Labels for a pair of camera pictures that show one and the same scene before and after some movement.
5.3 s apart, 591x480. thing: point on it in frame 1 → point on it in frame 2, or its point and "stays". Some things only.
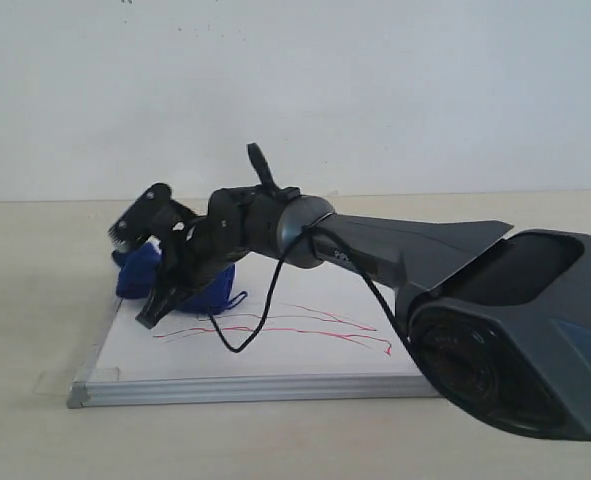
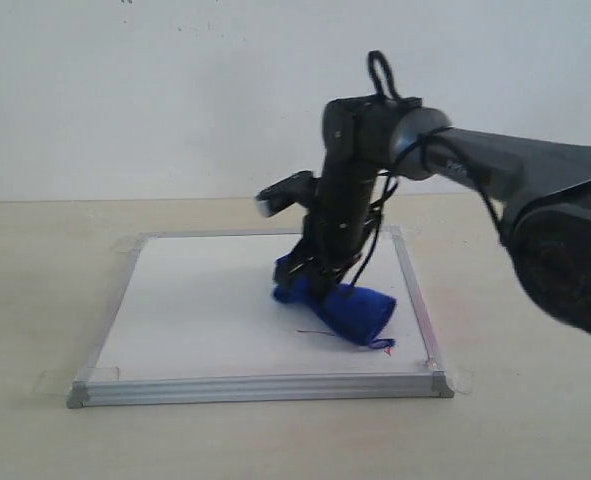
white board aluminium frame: [311, 335] stays
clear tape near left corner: [60, 381] stays
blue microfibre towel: [137, 280] → [352, 313]
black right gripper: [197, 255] → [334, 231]
